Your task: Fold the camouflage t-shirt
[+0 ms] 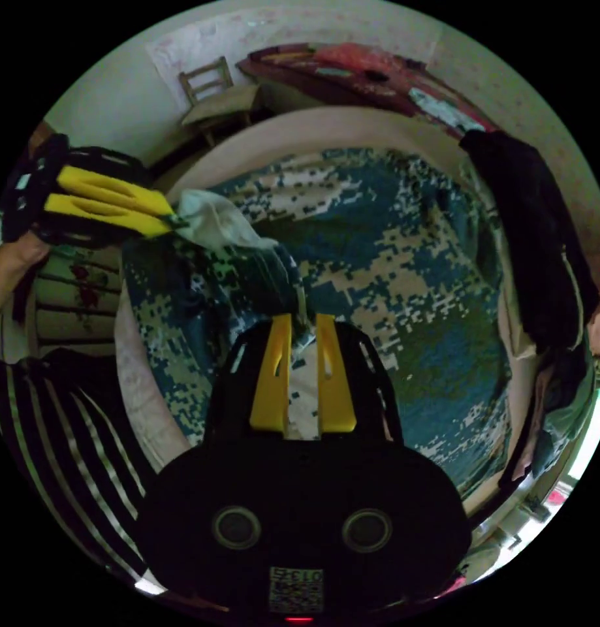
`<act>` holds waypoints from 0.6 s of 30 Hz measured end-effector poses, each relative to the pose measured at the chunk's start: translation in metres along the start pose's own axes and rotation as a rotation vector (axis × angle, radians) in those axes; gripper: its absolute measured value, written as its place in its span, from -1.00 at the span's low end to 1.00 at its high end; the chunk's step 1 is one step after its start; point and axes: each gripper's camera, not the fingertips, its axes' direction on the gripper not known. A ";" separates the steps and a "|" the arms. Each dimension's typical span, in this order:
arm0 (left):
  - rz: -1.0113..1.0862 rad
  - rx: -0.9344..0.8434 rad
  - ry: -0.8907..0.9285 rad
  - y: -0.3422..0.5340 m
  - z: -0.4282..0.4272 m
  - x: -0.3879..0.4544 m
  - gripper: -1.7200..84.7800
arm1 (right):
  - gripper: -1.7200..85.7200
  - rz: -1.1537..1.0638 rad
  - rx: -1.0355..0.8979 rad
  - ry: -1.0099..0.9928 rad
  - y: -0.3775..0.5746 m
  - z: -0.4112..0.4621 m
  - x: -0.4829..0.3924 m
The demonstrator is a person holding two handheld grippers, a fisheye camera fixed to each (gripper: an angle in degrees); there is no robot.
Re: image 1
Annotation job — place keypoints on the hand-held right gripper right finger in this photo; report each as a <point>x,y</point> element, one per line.
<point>335,382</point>

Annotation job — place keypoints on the cluttered wooden table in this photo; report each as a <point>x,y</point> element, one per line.
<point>348,73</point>

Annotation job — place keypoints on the camouflage t-shirt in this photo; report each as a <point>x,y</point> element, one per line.
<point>378,294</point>

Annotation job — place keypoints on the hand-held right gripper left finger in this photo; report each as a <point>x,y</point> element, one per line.
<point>271,377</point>

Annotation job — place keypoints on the pile of clothes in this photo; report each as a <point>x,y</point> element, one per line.
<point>530,230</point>

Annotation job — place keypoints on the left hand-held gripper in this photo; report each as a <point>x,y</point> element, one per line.
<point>23,201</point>

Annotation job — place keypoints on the person's body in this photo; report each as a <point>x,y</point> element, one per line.
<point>69,441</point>

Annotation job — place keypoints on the person's left forearm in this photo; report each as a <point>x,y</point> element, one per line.
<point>3,284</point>

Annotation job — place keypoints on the white cupboard with floral print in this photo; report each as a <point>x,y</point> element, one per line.
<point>67,299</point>

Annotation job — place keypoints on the person's left hand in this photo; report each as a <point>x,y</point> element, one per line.
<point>33,250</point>

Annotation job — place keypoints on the wooden chair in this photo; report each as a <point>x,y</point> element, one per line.
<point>221,100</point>

